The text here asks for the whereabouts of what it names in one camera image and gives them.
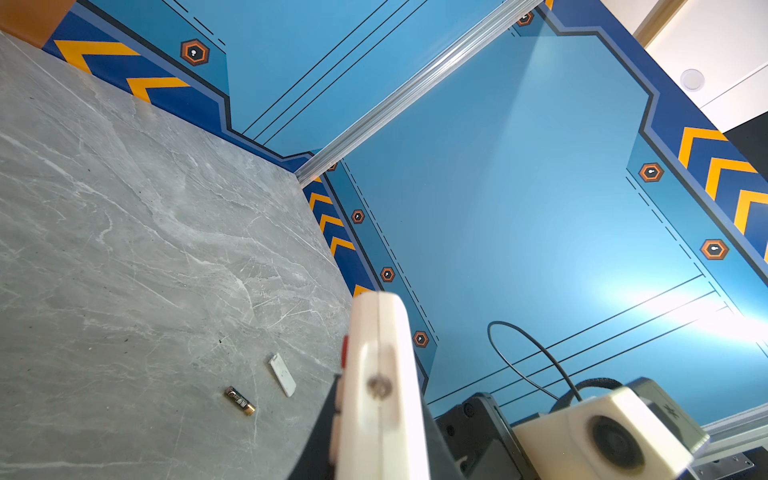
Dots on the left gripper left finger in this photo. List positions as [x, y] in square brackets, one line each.
[313, 462]

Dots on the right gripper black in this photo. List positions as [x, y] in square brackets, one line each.
[481, 441]

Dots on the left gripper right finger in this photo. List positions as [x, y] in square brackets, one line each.
[441, 462]

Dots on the white remote control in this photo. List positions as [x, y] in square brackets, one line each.
[378, 426]

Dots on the black AAA battery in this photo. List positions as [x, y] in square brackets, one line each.
[245, 405]

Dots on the white battery cover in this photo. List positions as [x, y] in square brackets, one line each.
[282, 374]

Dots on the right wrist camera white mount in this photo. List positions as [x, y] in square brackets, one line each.
[636, 431]

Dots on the right aluminium corner post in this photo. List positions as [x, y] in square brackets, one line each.
[473, 41]

